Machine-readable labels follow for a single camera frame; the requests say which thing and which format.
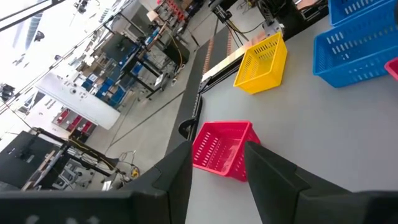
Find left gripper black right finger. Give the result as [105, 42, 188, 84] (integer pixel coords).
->
[244, 141, 357, 224]

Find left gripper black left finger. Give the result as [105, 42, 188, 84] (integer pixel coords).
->
[119, 139, 194, 224]

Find red slotted plastic basket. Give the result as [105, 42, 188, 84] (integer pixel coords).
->
[384, 57, 398, 82]
[192, 120, 262, 183]

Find yellow slotted plastic basket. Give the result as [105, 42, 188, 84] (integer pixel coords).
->
[233, 31, 289, 95]

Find blue slotted plastic basket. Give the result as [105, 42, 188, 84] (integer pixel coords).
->
[328, 0, 388, 27]
[312, 0, 398, 89]

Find blue storage bins shelf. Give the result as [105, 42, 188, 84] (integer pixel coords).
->
[81, 73, 137, 108]

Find black table clamp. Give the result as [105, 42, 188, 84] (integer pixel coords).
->
[178, 117, 200, 141]

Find black floor mat orange stripes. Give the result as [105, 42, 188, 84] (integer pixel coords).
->
[164, 26, 237, 155]

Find red storage bins rack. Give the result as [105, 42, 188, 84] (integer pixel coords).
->
[55, 108, 94, 133]

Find long white cabinet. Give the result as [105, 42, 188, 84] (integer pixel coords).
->
[34, 72, 121, 131]

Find light wooden table board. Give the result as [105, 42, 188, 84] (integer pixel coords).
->
[201, 29, 274, 83]

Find black desk with equipment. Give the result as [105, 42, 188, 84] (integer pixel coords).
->
[0, 130, 71, 190]

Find black workbench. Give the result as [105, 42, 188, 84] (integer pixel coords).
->
[102, 12, 190, 100]

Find black aluminium table frame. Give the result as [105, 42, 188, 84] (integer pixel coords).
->
[178, 55, 246, 147]

